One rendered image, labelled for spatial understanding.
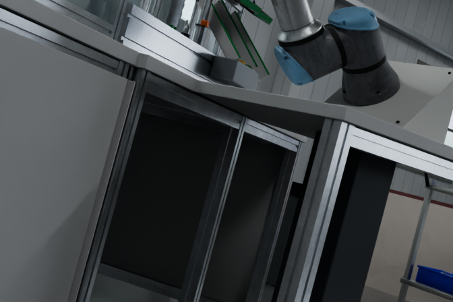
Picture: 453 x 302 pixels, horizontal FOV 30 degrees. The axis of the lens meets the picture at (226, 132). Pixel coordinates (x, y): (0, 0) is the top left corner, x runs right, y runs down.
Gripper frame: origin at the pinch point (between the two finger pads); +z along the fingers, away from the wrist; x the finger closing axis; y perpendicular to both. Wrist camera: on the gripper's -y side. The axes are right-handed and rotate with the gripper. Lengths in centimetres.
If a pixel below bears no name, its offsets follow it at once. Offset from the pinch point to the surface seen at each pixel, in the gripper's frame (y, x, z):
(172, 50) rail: -10.5, -38.2, 17.1
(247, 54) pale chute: 23.6, 35.2, 14.1
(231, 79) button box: 8.2, -17.8, 23.0
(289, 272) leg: 11, -76, 62
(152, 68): -18, -64, 22
